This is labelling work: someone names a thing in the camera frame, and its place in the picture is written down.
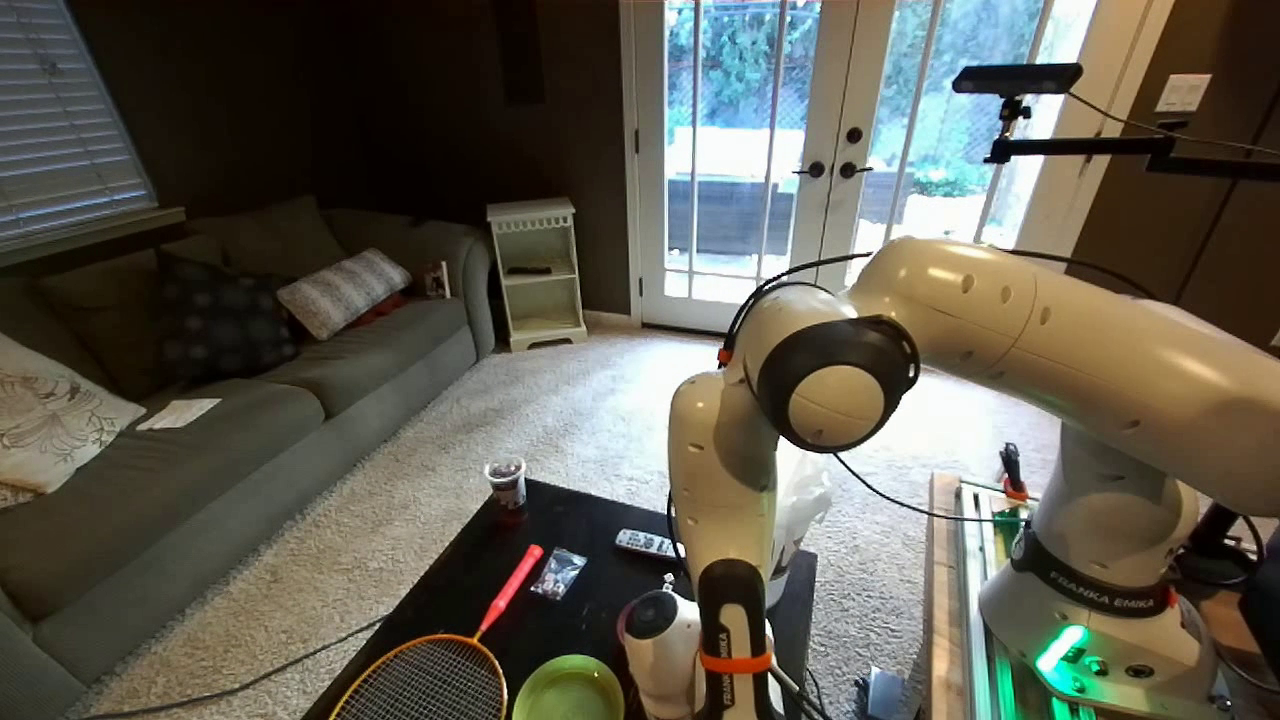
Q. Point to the green round plate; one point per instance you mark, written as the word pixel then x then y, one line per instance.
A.
pixel 565 689

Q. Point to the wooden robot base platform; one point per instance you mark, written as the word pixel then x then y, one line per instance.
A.
pixel 950 601

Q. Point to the white striped lumbar pillow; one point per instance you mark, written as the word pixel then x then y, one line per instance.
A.
pixel 346 288

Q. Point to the small silver flat object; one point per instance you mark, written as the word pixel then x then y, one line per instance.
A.
pixel 644 541

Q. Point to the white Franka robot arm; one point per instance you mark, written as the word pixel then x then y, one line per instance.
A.
pixel 1064 346

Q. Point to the white paper sheet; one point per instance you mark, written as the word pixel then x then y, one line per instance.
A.
pixel 178 412

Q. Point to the grey fabric sofa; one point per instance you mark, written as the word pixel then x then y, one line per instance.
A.
pixel 202 493

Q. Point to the small white shelf unit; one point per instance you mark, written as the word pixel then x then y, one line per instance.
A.
pixel 539 273

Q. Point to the black coffee table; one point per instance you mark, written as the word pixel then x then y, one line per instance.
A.
pixel 455 601

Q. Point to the white french glass door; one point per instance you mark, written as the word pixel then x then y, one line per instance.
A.
pixel 853 81
pixel 815 81

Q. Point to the white wall switch plate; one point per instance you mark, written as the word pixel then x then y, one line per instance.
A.
pixel 1185 91

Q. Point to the black stereo camera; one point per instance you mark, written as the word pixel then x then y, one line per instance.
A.
pixel 1016 79

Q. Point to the small clear plastic bag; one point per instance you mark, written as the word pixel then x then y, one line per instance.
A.
pixel 556 574

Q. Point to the small grey floor device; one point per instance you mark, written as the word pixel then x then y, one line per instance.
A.
pixel 886 697

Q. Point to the dark patterned pillow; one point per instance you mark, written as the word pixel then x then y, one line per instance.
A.
pixel 222 326

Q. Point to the white window blind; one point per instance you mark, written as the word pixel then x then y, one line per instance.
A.
pixel 62 123

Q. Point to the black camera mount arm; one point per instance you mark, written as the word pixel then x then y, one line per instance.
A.
pixel 1092 148

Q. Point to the cream printed throw pillow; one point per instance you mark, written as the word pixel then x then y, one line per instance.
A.
pixel 54 412

